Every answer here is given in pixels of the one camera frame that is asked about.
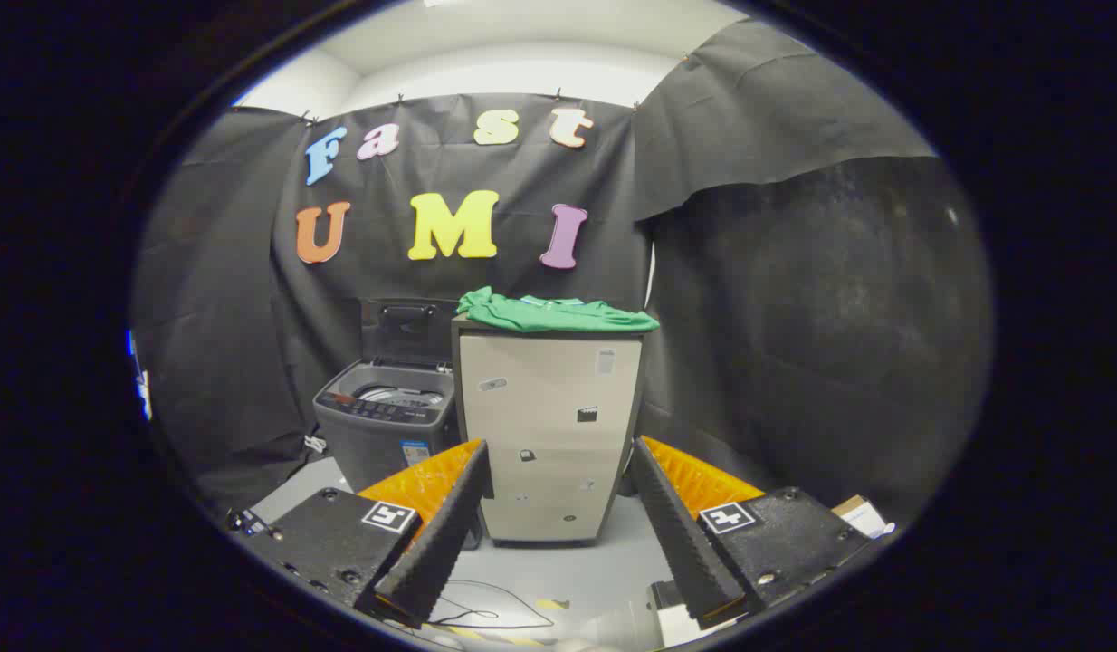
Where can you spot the small cardboard box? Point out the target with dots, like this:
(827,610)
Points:
(862,518)

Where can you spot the white box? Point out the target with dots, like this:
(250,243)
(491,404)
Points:
(676,625)

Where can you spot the grey washing machine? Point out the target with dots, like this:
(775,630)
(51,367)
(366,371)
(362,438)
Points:
(377,444)

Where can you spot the black backdrop cloth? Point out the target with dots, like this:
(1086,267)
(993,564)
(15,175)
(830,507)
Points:
(749,317)

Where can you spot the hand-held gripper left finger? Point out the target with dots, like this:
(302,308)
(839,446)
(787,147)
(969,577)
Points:
(445,534)

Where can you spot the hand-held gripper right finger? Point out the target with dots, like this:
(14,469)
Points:
(676,534)

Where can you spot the green polo shirt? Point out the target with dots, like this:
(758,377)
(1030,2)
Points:
(558,315)

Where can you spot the beige cabinet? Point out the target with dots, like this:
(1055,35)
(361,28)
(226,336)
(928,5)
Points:
(549,435)

